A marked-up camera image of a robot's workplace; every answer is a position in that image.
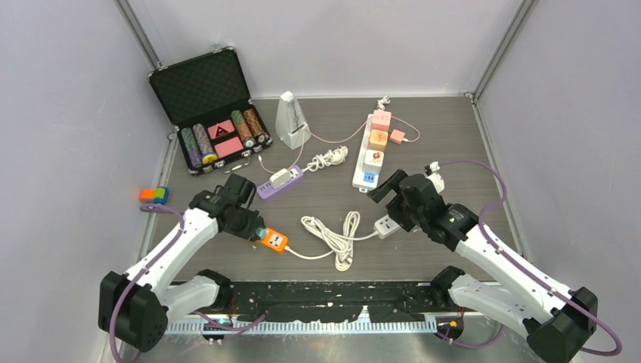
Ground tan dragon cube socket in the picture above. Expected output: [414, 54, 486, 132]
[367, 129, 389, 152]

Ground salmon pink charger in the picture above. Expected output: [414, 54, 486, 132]
[389, 129, 405, 144]

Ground purple power strip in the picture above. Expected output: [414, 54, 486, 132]
[257, 166, 304, 200]

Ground pink cube socket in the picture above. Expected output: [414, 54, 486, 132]
[371, 110, 392, 132]

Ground pink charging cable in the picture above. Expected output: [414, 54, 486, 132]
[258, 116, 422, 176]

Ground teal charger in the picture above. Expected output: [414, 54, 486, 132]
[255, 227, 268, 240]

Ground white cube socket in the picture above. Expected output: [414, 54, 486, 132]
[362, 149, 385, 175]

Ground white adapter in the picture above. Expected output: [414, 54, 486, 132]
[269, 169, 290, 189]

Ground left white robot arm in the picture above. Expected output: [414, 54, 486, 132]
[98, 174, 266, 359]

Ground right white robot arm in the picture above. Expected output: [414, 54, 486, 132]
[367, 169, 598, 362]

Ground long white colourful power strip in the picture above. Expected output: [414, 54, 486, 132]
[351, 113, 380, 193]

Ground white grey power strip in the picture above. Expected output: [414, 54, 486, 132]
[373, 215, 401, 239]

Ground orange power strip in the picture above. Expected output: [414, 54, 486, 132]
[259, 228, 289, 253]

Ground orange blue toy car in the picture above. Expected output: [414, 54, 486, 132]
[138, 186, 169, 204]

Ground white metronome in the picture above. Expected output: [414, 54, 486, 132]
[275, 92, 311, 150]

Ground black poker chip case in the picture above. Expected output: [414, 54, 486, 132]
[147, 47, 274, 175]

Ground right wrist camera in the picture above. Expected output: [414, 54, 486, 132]
[424, 161, 444, 194]

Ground white bundled cord with plug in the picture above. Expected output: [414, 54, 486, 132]
[302, 145, 350, 174]

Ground white coiled cable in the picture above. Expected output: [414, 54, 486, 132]
[285, 210, 379, 272]

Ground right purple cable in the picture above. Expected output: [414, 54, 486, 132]
[435, 160, 624, 358]

